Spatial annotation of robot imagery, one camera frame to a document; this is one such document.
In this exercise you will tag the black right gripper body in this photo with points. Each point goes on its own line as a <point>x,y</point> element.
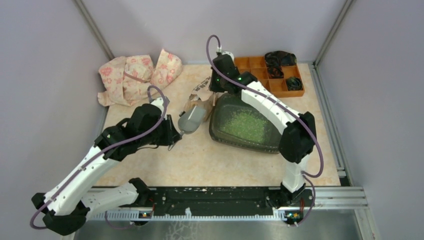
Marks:
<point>217,83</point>

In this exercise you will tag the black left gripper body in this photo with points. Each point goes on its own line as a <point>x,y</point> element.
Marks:
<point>163,135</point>

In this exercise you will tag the pink cat litter bag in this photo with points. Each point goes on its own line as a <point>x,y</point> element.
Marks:
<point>203,97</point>

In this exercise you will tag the silver metal scoop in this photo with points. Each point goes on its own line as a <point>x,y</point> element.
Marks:
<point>190,121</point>

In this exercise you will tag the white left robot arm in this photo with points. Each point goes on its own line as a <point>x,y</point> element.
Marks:
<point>68,206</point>

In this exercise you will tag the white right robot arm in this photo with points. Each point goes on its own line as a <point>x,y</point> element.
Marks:
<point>297,130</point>

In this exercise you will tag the dark grey litter box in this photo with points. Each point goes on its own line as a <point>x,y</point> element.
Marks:
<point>225,106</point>

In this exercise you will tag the green cat litter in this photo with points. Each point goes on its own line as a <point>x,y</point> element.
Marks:
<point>248,126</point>

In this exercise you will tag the orange divided organizer tray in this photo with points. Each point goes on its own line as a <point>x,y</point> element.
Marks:
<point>284,84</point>

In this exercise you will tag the floral pink cloth bag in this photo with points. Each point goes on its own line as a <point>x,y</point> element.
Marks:
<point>126,79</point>

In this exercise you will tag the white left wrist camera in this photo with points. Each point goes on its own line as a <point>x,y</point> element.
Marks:
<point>161,103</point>

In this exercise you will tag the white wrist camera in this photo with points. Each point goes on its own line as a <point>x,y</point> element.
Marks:
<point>161,103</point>
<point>220,51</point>

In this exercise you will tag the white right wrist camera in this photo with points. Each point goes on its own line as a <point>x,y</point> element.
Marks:
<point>220,51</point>

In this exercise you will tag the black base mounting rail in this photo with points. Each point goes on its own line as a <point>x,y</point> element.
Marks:
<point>221,201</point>

